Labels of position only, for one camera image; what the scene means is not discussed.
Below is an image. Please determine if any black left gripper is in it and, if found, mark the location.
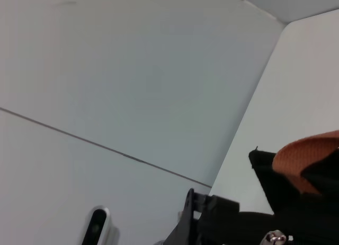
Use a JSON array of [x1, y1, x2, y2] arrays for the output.
[[164, 188, 240, 245]]

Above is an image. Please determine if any silver zipper pull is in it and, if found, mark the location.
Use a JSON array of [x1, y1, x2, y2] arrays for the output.
[[261, 230, 288, 245]]

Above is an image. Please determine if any black bag with orange straps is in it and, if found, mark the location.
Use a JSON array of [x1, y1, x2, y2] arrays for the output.
[[201, 130, 339, 245]]

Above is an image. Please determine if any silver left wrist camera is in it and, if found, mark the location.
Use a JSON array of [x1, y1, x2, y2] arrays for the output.
[[81, 206, 120, 245]]

